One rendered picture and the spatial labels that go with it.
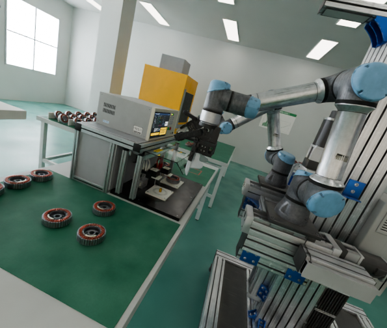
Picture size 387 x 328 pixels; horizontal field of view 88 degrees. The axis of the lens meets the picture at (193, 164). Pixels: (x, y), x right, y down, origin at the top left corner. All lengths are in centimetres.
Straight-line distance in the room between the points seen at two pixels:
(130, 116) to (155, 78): 395
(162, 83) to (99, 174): 402
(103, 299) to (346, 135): 97
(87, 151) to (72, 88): 791
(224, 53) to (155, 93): 265
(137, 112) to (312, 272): 118
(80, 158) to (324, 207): 130
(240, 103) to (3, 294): 93
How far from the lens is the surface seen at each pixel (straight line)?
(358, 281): 111
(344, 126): 86
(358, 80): 83
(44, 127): 314
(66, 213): 111
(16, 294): 88
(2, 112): 99
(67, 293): 85
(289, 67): 676
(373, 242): 136
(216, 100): 74
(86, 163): 141
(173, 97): 501
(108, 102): 142
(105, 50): 542
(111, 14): 551
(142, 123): 129
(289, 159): 146
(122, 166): 126
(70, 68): 933
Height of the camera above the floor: 141
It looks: 16 degrees down
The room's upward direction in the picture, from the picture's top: 16 degrees clockwise
